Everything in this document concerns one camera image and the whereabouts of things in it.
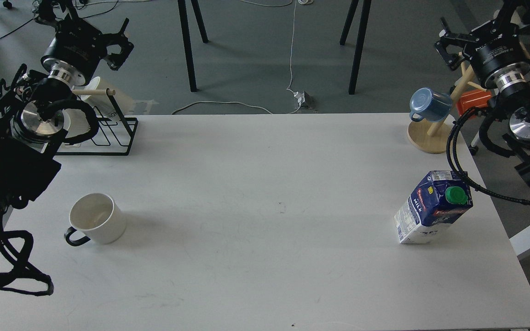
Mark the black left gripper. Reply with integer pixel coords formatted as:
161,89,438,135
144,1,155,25
41,18,134,86

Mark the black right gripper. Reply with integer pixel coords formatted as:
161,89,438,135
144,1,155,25
434,17,530,88

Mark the blue milk carton green cap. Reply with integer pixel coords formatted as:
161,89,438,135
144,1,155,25
394,171,473,244

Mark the white mug black handle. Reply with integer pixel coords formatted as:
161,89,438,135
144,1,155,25
64,193,127,246

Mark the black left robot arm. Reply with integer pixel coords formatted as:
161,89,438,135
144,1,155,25
0,13,134,296

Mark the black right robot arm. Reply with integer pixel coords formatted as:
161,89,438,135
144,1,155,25
435,17,530,206

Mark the orange plastic cup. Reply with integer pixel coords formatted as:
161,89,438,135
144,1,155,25
456,89,492,116

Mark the blue plastic cup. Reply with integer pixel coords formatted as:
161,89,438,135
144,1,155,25
409,87,454,122

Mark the black table leg left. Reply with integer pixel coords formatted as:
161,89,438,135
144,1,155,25
177,0,209,92

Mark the black table leg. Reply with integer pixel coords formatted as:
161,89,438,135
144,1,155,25
177,0,209,92
339,0,372,96

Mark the white mug in rack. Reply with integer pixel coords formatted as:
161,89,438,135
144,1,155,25
63,109,90,138

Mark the wooden mug tree stand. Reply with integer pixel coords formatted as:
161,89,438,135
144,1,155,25
407,64,488,154

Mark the black table leg right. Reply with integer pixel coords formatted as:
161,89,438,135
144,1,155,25
339,0,372,96

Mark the white power plug adapter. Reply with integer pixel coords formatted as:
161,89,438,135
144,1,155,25
293,91,316,112

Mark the black wire dish rack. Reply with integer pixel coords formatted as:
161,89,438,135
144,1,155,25
57,88,139,156

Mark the white power cable on floor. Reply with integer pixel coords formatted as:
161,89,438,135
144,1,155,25
171,0,312,115

